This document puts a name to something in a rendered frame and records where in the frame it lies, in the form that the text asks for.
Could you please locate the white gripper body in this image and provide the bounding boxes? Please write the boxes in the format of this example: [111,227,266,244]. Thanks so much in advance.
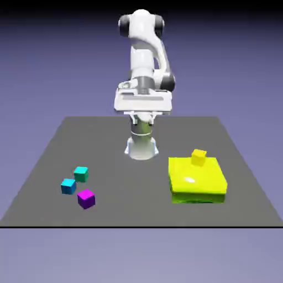
[113,87,173,116]

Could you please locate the small yellow cube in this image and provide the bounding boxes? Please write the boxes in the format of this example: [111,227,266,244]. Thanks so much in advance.
[191,148,208,167]

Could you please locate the small teal cube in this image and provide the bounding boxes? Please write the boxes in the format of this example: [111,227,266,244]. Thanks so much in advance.
[73,166,90,184]

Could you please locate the small purple cube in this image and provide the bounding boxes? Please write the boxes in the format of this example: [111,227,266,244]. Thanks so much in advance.
[77,188,96,210]

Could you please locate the small blue cube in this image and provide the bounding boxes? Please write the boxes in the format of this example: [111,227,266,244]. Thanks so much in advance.
[60,178,77,196]

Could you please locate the large yellow box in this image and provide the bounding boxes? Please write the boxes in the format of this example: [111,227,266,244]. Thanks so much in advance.
[167,156,228,205]

